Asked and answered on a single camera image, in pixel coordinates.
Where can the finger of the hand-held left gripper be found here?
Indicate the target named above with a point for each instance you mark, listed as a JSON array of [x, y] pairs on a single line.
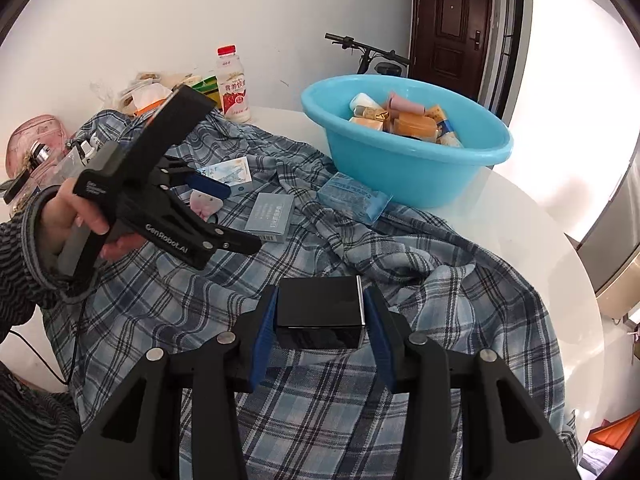
[[220, 247], [210, 185]]

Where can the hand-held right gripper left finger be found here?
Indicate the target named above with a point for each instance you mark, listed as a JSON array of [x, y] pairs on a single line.
[[265, 335]]

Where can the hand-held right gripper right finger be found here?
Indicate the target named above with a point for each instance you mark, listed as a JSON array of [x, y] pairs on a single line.
[[380, 340]]

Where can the black glossy box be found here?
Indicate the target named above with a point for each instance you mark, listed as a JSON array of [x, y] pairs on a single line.
[[315, 305]]

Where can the blue plastic basin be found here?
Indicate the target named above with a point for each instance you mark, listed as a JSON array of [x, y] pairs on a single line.
[[400, 165]]

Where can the person's left forearm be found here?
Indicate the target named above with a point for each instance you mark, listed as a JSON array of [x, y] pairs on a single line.
[[20, 260]]

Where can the person's left hand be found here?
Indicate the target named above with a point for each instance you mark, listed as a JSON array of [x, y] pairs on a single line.
[[62, 210]]

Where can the banknote print packet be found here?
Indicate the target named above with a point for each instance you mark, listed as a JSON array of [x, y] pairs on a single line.
[[227, 172]]

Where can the clear glass bottle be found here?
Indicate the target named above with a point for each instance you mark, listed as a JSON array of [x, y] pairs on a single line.
[[80, 152]]

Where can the grey blue flat box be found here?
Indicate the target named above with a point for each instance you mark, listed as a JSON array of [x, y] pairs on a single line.
[[270, 215]]

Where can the orange tissue pack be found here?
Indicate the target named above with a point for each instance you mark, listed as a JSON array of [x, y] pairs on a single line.
[[150, 97]]

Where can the blue plaid shirt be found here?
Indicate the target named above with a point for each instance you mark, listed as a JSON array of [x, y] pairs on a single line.
[[400, 270]]

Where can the red cap drink bottle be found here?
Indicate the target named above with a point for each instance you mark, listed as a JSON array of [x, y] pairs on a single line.
[[234, 95]]

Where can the green and yellow carton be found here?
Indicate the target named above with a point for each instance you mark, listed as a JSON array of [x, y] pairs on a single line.
[[206, 91]]

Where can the pink transparent pouch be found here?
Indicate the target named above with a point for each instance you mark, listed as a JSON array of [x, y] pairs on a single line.
[[40, 132]]

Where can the blue tissue packet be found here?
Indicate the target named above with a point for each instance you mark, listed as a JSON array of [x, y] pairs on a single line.
[[350, 195]]

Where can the orange and white box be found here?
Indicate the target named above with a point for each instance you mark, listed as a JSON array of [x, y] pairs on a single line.
[[364, 124]]

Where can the white plastic bottle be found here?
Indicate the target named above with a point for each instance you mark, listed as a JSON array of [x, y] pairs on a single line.
[[362, 101]]

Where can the gold foil box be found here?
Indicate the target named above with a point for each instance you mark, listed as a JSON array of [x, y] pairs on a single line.
[[370, 114]]

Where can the black bicycle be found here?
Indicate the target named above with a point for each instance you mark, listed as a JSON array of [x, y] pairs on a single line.
[[360, 49]]

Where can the large orange translucent box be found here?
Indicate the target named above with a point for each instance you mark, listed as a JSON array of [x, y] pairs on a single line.
[[415, 125]]

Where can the gold and blue box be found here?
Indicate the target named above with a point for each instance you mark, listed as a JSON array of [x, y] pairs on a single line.
[[436, 114]]

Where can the person's striped clothing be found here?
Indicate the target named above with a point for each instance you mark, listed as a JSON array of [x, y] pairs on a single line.
[[35, 425]]

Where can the stainless steel refrigerator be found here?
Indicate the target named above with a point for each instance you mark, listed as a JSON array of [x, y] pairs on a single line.
[[620, 240]]

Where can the dark wooden door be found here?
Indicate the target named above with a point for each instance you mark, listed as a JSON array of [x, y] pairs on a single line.
[[450, 20]]

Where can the dark sliding door frame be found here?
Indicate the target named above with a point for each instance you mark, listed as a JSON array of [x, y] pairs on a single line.
[[512, 35]]

